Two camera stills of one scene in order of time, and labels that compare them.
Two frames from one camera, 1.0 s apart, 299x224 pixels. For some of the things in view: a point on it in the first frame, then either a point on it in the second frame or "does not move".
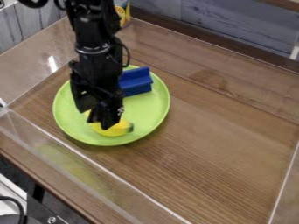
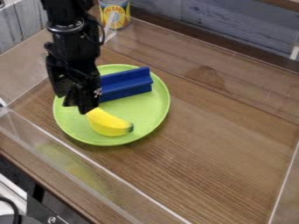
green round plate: [145, 111] does not move
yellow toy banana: [123, 127] does not move
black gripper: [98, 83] -> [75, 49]
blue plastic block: [135, 81] does not move
